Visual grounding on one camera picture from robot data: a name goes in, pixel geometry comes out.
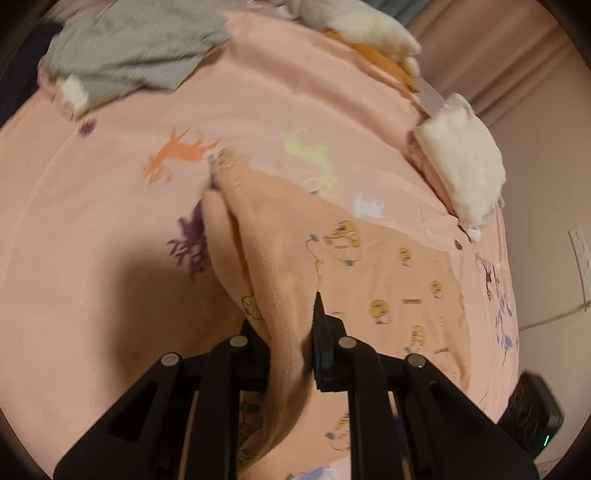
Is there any white goose plush toy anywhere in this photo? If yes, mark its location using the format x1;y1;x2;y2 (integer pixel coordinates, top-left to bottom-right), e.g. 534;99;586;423
277;0;423;93

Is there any grey garment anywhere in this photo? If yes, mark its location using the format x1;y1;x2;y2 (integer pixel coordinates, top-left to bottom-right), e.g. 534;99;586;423
46;0;232;109

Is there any navy garment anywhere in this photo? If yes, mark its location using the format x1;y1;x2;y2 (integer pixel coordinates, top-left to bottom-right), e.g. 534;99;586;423
0;21;63;130

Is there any pink curtain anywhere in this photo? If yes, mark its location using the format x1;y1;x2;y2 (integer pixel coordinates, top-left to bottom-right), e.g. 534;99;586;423
406;0;591;134

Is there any white fleece folded blanket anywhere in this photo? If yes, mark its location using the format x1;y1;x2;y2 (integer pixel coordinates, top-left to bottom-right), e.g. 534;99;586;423
406;92;507;241

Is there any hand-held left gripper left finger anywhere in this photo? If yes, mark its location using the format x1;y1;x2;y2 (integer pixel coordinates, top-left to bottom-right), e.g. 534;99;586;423
53;318;271;480

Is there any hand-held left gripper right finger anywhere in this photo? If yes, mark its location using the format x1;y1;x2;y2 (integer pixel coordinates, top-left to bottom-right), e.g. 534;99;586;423
311;292;539;480

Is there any pink animal print bedsheet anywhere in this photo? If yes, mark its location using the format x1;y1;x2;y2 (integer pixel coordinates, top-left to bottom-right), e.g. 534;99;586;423
0;9;520;480

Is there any pink cartoon print shirt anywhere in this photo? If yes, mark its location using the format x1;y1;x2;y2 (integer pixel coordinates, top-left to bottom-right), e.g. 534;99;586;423
202;148;474;480

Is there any pink white-cuffed garment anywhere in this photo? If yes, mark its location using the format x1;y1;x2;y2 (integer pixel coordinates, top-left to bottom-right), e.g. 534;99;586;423
37;65;93;121

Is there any white wall socket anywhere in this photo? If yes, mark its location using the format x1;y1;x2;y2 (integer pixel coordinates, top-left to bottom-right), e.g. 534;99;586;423
569;225;591;296

